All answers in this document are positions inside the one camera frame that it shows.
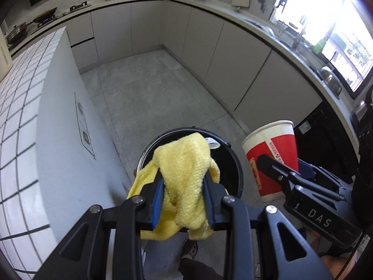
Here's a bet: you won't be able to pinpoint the black built-in oven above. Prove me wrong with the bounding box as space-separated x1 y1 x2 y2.
293 99 359 181

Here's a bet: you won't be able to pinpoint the pot with glass lid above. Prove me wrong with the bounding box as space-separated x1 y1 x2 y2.
6 23 31 46

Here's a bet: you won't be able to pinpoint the black frying pan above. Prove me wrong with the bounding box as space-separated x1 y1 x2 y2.
25 7 58 25

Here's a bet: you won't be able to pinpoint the red paper cup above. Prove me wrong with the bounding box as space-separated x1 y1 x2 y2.
241 119 299 203

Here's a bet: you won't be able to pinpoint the yellow cloth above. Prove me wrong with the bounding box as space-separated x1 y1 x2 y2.
127 132 221 241

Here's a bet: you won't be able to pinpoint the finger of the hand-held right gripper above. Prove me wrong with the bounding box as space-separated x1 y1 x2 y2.
297 159 350 200
256 154 304 194

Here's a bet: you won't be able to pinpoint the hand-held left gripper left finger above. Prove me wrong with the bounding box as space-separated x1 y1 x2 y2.
38 175 166 280

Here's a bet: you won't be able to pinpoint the black gas stove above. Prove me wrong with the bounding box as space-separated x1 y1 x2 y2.
6 1 92 50

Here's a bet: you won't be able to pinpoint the person's shoe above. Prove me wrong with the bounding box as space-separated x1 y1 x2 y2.
180 238 199 261

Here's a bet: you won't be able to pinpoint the person's leg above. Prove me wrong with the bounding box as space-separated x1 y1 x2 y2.
178 258 225 280

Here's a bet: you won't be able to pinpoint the green bottle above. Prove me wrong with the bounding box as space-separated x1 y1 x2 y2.
313 32 331 54

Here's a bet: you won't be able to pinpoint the metal sink faucet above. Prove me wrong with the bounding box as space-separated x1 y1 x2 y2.
291 17 309 49

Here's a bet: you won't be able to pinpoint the island socket panel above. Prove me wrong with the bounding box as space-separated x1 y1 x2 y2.
74 93 96 159

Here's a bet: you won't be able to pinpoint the kitchen window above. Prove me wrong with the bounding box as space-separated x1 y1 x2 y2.
274 0 373 92

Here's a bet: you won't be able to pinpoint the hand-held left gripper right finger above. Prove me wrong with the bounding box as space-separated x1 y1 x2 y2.
202 173 334 280

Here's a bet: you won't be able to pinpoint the black trash bin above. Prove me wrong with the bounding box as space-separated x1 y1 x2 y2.
135 127 244 234

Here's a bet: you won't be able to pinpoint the steel bowls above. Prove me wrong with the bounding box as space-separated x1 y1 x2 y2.
319 66 343 94

